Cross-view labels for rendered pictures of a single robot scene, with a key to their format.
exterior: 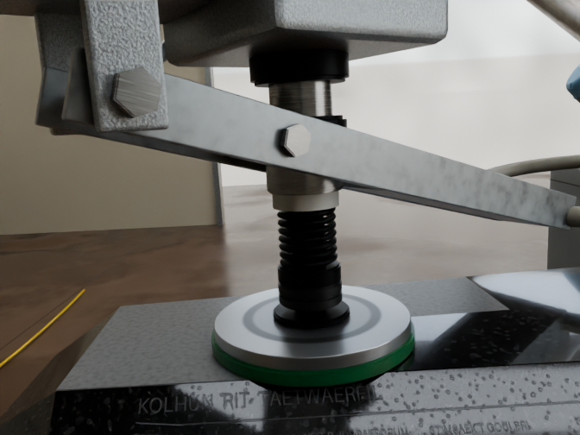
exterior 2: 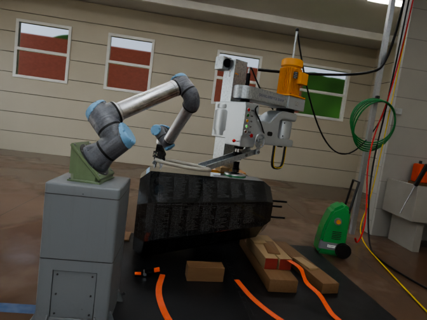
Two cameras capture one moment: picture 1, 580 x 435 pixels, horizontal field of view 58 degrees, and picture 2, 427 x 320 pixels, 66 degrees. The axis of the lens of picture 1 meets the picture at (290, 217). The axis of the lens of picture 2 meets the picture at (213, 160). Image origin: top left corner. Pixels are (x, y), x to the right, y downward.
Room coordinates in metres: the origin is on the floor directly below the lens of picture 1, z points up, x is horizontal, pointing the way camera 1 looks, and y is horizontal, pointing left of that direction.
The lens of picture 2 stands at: (3.69, -0.72, 1.25)
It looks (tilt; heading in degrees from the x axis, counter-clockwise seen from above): 6 degrees down; 171
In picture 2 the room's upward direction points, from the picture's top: 7 degrees clockwise
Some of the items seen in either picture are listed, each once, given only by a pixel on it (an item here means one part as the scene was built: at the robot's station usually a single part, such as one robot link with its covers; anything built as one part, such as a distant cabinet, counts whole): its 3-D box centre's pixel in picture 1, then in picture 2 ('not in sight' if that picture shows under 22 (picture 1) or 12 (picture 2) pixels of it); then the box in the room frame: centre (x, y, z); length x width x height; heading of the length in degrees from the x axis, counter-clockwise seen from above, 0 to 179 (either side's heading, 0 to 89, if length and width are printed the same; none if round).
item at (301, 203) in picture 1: (305, 189); not in sight; (0.54, -0.02, 0.97); 0.07 x 0.07 x 0.04
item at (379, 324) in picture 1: (312, 319); (234, 173); (0.54, -0.02, 0.83); 0.21 x 0.21 x 0.01
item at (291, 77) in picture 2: not in sight; (291, 79); (0.18, 0.54, 1.88); 0.31 x 0.28 x 0.40; 34
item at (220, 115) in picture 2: not in sight; (244, 123); (-0.07, 0.15, 1.35); 0.74 x 0.34 x 0.25; 57
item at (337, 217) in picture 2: not in sight; (336, 215); (0.25, 1.29, 0.43); 0.35 x 0.35 x 0.87; 76
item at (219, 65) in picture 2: not in sight; (223, 63); (-0.19, -0.17, 2.00); 0.20 x 0.18 x 0.15; 1
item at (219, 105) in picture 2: not in sight; (228, 120); (-0.18, -0.02, 1.36); 0.35 x 0.35 x 0.41
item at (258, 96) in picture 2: not in sight; (268, 100); (0.34, 0.27, 1.60); 0.96 x 0.25 x 0.17; 124
